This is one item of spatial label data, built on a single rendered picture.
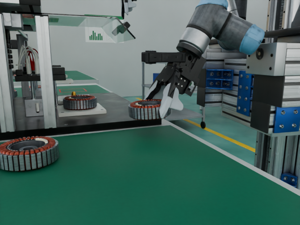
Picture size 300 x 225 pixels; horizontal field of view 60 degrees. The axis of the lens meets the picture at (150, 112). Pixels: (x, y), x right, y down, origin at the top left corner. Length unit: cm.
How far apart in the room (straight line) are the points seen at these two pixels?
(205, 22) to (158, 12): 615
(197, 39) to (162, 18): 618
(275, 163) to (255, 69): 50
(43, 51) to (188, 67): 37
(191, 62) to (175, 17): 633
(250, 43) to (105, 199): 53
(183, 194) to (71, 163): 24
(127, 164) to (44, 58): 36
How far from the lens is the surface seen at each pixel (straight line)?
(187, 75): 69
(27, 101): 89
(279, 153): 121
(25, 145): 60
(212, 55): 125
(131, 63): 652
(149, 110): 64
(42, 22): 72
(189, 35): 70
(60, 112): 87
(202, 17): 72
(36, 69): 88
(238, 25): 74
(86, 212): 38
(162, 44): 683
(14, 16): 77
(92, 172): 49
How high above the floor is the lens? 95
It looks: 12 degrees down
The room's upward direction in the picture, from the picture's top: straight up
